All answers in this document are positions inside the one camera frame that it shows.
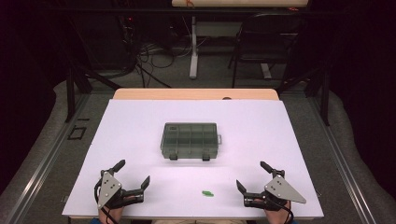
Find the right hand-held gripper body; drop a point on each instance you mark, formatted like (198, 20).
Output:
(281, 189)

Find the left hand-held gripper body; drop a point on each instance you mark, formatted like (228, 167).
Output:
(109, 188)

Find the small green plastic piece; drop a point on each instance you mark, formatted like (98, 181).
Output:
(207, 193)

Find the clear grey compartment box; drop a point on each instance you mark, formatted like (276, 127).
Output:
(189, 141)

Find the person's right hand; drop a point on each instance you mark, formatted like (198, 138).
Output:
(278, 217)

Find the person's left hand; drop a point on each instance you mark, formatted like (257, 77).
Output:
(110, 216)

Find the wooden table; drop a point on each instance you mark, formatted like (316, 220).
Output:
(193, 94)

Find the black folding chair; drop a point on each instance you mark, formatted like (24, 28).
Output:
(264, 40)

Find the white-legged desk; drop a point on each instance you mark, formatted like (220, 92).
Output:
(193, 46)

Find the aluminium floor rail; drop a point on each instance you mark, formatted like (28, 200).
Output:
(342, 161)
(46, 161)

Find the black metal frame stand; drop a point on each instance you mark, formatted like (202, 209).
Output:
(317, 90)
(76, 84)

